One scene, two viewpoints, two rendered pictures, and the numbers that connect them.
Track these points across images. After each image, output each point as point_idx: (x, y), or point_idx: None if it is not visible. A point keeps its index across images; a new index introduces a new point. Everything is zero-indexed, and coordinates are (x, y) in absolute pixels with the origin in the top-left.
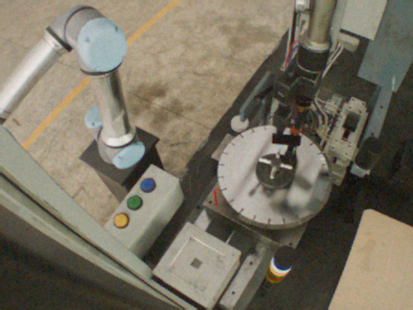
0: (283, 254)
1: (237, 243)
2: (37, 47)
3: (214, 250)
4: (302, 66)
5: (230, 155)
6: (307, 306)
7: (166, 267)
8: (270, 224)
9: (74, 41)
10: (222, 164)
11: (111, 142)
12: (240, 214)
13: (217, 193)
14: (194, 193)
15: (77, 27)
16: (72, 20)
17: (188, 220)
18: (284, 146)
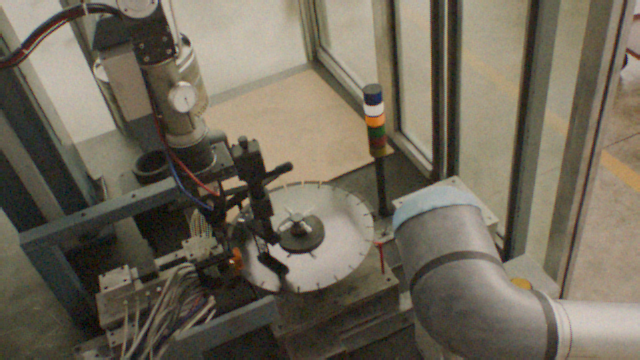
0: (372, 90)
1: (384, 260)
2: (586, 309)
3: None
4: (213, 157)
5: (331, 272)
6: (359, 184)
7: None
8: (348, 191)
9: (485, 225)
10: (349, 267)
11: None
12: (370, 211)
13: (373, 285)
14: (397, 343)
15: (468, 217)
16: (477, 242)
17: None
18: (263, 251)
